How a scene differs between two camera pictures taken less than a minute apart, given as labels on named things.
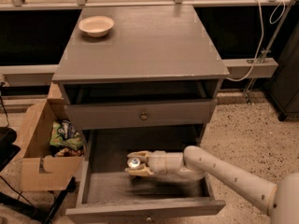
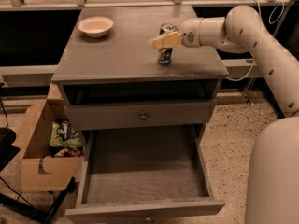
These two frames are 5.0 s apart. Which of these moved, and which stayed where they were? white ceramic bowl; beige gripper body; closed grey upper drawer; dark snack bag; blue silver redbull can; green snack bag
Moved: blue silver redbull can; beige gripper body
Stayed: white ceramic bowl; dark snack bag; closed grey upper drawer; green snack bag
